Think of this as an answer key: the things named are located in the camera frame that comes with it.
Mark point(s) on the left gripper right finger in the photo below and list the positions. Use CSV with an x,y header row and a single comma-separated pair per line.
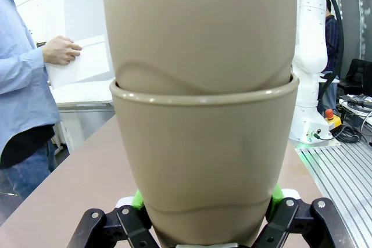
x,y
290,224

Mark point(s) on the brown plastic cup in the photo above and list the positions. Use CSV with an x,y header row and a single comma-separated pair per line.
x,y
203,149
197,27

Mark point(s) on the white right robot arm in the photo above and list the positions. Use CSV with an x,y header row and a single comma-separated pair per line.
x,y
308,41

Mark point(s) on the background person in dark clothes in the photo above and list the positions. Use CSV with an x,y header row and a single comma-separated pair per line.
x,y
331,33

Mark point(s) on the person's right hand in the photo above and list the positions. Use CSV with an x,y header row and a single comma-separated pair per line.
x,y
61,50

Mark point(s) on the person in blue shirt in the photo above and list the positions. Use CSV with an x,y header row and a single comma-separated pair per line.
x,y
23,100

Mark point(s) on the person's right forearm blue sleeve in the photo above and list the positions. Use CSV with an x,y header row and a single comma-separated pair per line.
x,y
20,68

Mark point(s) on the black office chair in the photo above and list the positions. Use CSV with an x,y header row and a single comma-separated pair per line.
x,y
359,73

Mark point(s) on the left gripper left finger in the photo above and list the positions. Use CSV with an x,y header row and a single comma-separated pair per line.
x,y
128,224

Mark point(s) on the aluminium slotted base plate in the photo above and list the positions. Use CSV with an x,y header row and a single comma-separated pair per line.
x,y
343,178

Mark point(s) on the white side table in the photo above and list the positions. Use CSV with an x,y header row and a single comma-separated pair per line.
x,y
84,94

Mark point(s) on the red yellow emergency stop button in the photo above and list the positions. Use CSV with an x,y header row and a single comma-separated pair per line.
x,y
329,113

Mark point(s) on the grey partition panel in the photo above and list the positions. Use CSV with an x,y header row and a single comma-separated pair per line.
x,y
354,12

